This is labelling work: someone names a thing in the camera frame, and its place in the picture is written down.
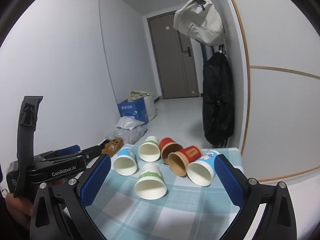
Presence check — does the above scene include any white paper cup green print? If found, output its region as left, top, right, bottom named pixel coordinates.
left=134, top=162, right=167, bottom=200
left=138, top=136, right=160, bottom=162

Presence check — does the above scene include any white plastic bag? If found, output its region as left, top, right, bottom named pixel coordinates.
left=117, top=116, right=145, bottom=131

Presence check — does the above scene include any grey door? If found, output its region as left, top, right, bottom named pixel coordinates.
left=147, top=10, right=200, bottom=100

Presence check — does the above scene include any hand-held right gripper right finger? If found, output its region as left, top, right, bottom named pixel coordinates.
left=214, top=154, right=299, bottom=240

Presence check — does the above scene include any beige backpack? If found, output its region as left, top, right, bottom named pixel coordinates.
left=173, top=0, right=225, bottom=46

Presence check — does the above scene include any brown slipper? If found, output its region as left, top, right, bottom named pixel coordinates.
left=101, top=138, right=123, bottom=157

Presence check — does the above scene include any red paper cup yellow label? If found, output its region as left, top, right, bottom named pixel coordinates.
left=167, top=145, right=202, bottom=177

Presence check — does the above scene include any white woven sack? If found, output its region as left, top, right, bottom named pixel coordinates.
left=130, top=91, right=158, bottom=121

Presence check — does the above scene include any black coat rack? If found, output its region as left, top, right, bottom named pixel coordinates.
left=184, top=0, right=227, bottom=98

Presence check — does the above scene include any blue checked tablecloth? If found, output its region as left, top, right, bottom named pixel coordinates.
left=84, top=144, right=244, bottom=240

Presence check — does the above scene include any person's left hand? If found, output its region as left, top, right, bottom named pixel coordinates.
left=5, top=193, right=34, bottom=224

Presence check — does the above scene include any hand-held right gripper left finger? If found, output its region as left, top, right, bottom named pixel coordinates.
left=29, top=154, right=112, bottom=240

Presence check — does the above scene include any blue cardboard box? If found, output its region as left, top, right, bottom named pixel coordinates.
left=117, top=97, right=149, bottom=125

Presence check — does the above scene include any white paper cup blue print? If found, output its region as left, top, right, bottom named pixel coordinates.
left=186, top=150, right=220, bottom=187
left=113, top=147, right=138, bottom=176

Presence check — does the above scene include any black backpack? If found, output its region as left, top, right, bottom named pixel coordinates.
left=202, top=51, right=235, bottom=146

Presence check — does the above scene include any grey plastic bag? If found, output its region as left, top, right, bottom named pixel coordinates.
left=107, top=126, right=147, bottom=145

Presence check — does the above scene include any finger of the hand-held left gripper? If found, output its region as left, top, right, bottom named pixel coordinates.
left=79, top=145, right=102, bottom=162
left=40, top=145, right=81, bottom=159

